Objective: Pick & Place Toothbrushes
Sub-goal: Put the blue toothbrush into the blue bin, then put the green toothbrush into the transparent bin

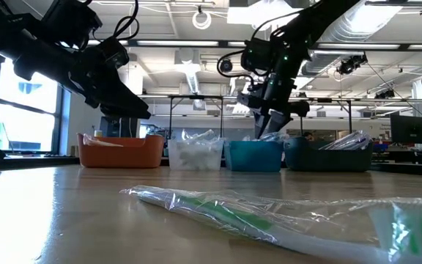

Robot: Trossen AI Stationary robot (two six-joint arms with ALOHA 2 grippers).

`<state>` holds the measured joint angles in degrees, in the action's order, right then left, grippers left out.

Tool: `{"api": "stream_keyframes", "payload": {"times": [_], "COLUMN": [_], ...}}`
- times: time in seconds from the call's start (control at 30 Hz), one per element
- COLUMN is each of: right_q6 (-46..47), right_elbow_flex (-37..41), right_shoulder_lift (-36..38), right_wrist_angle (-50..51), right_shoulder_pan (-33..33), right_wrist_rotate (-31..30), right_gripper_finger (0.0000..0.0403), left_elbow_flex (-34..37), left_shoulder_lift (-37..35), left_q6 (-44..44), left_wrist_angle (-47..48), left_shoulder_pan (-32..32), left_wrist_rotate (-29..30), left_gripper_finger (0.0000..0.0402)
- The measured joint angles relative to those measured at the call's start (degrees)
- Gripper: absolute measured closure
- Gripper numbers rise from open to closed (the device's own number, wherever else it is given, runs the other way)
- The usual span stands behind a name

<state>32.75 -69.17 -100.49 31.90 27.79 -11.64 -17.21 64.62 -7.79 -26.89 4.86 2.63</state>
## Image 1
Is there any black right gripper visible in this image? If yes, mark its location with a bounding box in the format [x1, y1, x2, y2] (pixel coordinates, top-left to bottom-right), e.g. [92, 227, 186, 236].
[236, 72, 311, 140]

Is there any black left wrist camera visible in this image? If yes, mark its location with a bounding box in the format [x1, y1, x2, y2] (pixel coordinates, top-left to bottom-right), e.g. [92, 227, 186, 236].
[99, 36, 130, 70]

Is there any dark office desk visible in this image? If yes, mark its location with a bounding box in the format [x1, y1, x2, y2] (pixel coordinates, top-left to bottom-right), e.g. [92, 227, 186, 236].
[369, 143, 422, 172]

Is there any orange toothbrush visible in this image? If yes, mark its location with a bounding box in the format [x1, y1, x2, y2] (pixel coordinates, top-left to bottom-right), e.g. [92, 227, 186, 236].
[82, 133, 125, 147]

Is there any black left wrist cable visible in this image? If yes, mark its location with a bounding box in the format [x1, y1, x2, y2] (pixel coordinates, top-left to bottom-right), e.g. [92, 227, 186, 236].
[113, 0, 141, 42]

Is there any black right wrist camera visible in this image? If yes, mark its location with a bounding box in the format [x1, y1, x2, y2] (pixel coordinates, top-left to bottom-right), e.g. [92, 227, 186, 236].
[240, 37, 271, 73]

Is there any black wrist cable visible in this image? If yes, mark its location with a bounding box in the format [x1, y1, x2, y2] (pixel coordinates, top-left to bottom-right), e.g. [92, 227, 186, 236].
[113, 0, 141, 42]
[215, 48, 256, 81]

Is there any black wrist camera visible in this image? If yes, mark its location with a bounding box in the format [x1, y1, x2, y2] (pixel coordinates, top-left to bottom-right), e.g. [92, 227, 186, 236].
[99, 36, 130, 70]
[240, 37, 271, 73]

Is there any dark slate plastic bin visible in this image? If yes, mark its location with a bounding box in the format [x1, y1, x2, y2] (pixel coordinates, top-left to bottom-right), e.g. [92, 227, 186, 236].
[283, 136, 375, 173]

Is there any black hanging camera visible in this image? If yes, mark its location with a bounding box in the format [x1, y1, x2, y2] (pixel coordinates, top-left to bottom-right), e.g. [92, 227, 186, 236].
[219, 57, 234, 73]
[336, 54, 369, 76]
[374, 89, 396, 100]

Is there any clear plastic bin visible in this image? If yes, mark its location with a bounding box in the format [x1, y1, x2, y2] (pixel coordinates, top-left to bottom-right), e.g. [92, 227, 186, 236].
[166, 138, 226, 172]

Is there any orange plastic bin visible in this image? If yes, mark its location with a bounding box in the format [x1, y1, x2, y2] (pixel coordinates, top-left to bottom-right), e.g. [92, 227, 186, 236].
[77, 132, 166, 169]

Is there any overhead light bar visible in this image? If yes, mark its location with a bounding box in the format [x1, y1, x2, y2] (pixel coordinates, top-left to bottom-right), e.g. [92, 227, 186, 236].
[86, 38, 422, 51]

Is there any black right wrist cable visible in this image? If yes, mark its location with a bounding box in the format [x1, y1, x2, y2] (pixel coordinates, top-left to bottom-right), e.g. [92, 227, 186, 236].
[215, 48, 256, 81]

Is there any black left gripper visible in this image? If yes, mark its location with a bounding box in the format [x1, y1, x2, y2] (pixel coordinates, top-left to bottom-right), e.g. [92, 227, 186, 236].
[12, 45, 152, 120]

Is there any black computer monitor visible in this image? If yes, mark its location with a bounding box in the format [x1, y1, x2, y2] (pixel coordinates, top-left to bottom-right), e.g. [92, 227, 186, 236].
[390, 114, 422, 144]

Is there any dark cabinet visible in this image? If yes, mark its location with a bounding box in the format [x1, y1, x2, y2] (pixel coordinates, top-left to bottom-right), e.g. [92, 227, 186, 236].
[100, 116, 139, 139]

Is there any white ceiling light panel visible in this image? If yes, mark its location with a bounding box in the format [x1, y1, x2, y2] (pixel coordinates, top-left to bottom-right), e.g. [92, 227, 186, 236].
[227, 0, 300, 27]

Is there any large window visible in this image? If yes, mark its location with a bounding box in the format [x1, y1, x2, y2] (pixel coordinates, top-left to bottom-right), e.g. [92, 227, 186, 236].
[0, 54, 65, 153]

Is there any silver ventilation duct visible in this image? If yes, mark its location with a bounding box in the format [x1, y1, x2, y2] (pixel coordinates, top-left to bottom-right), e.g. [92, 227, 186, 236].
[300, 0, 406, 76]

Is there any white cable coil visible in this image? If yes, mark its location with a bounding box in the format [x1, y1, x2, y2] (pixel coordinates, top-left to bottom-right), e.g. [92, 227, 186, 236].
[191, 10, 212, 30]

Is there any black rig frame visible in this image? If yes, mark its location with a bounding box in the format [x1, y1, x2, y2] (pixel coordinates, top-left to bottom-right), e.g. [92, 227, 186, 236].
[298, 97, 354, 141]
[167, 94, 225, 141]

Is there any teal plastic bin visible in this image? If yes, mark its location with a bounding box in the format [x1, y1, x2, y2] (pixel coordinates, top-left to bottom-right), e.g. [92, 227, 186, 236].
[223, 140, 284, 173]

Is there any purple toothbrush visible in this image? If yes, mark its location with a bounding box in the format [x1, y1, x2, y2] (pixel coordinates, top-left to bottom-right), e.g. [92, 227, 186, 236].
[320, 130, 374, 151]

